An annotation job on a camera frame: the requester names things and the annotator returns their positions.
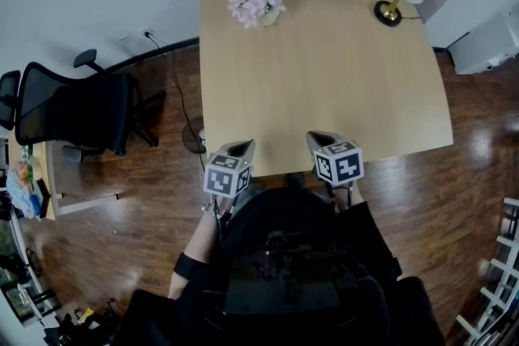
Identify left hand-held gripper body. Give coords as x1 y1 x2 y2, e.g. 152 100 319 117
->
202 152 255 199

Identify silver bracelet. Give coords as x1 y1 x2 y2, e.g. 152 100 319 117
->
201 200 228 220

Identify black power cable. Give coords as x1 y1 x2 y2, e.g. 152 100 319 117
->
144 32 208 175

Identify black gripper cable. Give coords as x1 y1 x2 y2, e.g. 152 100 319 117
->
212 194 236 244

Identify person's black top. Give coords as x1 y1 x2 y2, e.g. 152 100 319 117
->
109 188 447 346

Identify pink flowers in white pot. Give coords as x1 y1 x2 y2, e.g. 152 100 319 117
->
227 0 287 30

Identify pile of colourful desk clutter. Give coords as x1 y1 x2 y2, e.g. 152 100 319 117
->
6 145 45 220

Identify beige wooden table edge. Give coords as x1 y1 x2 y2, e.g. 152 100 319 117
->
199 0 454 179

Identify person's right forearm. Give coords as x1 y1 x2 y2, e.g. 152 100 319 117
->
334 180 365 211

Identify black office chair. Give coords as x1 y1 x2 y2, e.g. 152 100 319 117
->
0 48 167 157

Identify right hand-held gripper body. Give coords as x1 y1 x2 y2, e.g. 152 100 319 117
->
312 139 365 186

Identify person's left forearm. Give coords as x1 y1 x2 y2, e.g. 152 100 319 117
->
168 198 236 300

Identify small white-legged desk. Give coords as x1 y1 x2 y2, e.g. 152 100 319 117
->
7 141 119 220

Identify black round trash bin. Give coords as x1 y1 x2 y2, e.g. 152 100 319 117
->
182 116 208 154

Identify white shelf rack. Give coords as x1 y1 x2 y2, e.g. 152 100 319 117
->
456 196 519 346

